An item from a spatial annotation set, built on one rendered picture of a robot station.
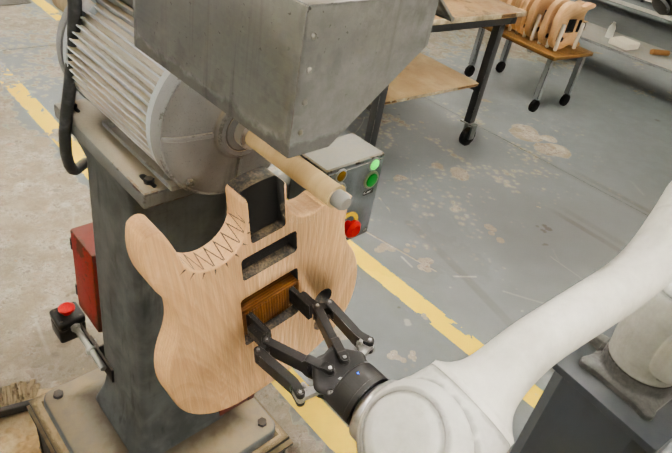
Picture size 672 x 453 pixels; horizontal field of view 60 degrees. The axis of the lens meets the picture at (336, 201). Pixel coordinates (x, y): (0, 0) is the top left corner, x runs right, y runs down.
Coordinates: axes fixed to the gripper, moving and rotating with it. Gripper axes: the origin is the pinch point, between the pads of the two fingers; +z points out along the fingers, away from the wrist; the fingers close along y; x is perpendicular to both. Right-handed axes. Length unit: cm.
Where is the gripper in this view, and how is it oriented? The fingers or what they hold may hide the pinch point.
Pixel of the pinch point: (273, 308)
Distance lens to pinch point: 86.5
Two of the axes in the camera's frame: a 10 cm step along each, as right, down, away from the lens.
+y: 7.5, -4.1, 5.3
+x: 0.3, -7.7, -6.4
